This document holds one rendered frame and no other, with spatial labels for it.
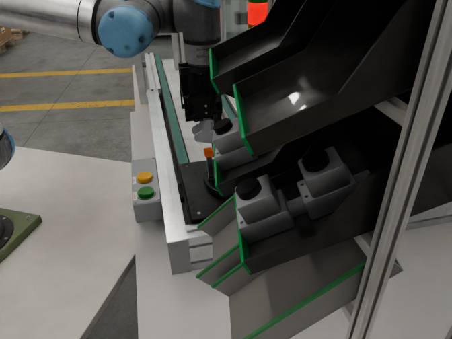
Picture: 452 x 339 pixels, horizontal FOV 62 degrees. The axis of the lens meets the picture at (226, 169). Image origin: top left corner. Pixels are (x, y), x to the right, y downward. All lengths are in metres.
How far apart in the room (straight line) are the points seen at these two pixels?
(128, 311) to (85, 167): 0.86
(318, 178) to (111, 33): 0.39
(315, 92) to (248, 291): 0.37
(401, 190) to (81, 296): 0.72
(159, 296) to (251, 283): 0.28
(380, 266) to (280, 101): 0.20
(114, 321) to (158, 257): 1.03
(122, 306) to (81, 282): 1.05
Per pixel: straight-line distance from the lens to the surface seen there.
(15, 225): 1.12
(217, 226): 0.76
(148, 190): 0.96
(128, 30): 0.63
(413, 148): 0.35
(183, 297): 0.85
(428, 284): 0.96
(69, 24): 0.68
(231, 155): 0.58
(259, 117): 0.40
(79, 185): 1.24
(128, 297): 2.00
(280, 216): 0.45
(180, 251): 0.84
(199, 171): 1.01
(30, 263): 1.03
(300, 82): 0.43
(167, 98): 1.52
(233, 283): 0.65
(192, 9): 0.75
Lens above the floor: 1.53
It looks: 34 degrees down
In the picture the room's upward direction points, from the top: 1 degrees counter-clockwise
